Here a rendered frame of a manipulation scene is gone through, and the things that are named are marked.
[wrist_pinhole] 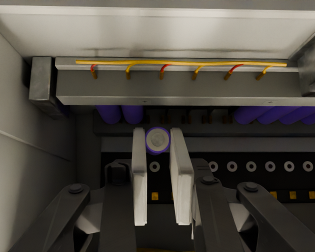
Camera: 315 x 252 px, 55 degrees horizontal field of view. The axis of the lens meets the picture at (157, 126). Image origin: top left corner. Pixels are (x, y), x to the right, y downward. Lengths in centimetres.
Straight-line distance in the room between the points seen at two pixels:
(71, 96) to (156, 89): 5
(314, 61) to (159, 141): 10
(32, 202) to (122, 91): 10
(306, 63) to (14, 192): 19
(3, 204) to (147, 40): 12
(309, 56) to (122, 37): 10
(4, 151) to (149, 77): 9
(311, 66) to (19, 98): 17
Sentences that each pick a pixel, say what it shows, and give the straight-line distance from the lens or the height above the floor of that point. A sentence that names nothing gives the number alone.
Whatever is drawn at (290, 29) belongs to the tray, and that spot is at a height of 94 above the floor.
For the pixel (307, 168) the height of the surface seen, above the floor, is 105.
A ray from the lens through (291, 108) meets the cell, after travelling 25.
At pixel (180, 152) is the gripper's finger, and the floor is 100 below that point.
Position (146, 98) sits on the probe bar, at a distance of 19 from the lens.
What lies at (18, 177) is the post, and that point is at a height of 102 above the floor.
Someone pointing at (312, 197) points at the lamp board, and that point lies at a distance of 36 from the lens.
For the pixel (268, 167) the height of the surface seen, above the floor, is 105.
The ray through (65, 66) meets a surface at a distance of 20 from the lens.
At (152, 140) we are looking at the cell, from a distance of 20.
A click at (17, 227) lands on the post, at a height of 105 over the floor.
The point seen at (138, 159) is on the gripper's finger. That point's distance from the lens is 16.
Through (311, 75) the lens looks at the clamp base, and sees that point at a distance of 19.
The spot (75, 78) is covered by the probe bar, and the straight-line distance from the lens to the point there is 20.
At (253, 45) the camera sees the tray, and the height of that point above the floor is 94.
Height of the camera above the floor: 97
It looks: 6 degrees up
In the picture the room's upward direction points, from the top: 180 degrees counter-clockwise
